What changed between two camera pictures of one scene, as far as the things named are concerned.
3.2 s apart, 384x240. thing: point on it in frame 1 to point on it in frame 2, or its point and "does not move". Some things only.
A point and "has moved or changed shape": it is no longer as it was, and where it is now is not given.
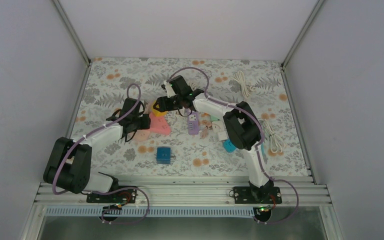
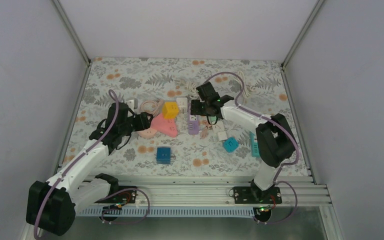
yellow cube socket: x=157 y=113 has moved or changed shape
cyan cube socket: x=228 y=146 does not move
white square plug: x=222 y=135 does not move
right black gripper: x=163 y=105 to x=195 y=109
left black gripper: x=146 y=122 does not move
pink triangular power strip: x=159 y=124 has moved or changed shape
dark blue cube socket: x=163 y=155 does not move
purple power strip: x=193 y=123 does not move
